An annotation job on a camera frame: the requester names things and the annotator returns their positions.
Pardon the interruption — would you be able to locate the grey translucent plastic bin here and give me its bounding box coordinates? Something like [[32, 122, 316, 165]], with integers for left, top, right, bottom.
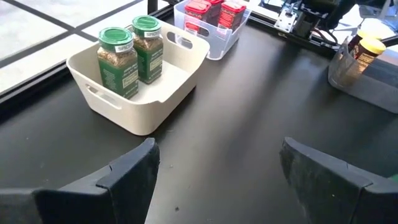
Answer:
[[328, 37, 398, 114]]

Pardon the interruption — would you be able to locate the beige plastic bin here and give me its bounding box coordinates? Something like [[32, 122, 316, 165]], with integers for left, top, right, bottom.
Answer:
[[66, 18, 211, 137]]

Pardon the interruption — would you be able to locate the silver metal bracket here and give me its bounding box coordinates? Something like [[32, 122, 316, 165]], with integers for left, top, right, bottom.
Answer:
[[274, 7, 297, 34]]

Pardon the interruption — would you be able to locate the clear plastic bin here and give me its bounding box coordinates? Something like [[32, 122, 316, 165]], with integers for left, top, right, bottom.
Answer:
[[173, 0, 252, 62]]

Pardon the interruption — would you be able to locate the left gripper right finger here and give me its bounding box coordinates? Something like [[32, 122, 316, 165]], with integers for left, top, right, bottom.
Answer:
[[279, 137, 398, 224]]

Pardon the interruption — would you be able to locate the red spice tin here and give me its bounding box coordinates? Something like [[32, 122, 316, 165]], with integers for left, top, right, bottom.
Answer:
[[217, 1, 247, 32], [184, 0, 213, 35]]

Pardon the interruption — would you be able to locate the black clamp post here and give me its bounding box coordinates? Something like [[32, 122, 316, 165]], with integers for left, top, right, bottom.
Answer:
[[147, 0, 159, 16]]

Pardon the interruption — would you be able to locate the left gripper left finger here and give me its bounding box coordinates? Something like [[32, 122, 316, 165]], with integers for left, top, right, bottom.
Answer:
[[32, 138, 160, 224]]

